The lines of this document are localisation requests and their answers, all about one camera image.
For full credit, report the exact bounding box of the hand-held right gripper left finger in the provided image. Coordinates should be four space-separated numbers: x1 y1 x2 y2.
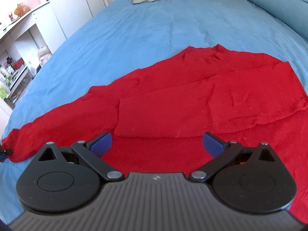
37 131 125 181

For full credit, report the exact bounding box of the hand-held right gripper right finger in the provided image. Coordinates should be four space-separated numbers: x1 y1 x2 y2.
189 132 280 182

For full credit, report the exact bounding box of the red cloth garment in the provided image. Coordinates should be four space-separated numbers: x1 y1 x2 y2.
1 44 308 227

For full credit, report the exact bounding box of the white plastic bag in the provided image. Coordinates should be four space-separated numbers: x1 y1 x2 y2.
37 46 53 66

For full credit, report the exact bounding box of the blue bed sheet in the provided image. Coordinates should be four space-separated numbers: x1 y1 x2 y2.
0 0 308 224

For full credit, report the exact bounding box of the red box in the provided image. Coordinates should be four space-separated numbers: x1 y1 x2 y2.
12 58 25 70

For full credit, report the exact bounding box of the white shelf unit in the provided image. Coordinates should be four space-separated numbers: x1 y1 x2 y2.
0 0 66 110

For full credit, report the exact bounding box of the white wardrobe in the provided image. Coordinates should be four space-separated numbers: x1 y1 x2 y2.
40 0 113 39

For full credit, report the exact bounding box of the teal bolster pillow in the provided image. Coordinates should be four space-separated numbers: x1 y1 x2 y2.
241 0 308 44

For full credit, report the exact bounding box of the brown plush toy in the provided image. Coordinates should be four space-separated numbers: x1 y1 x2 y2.
14 4 31 16

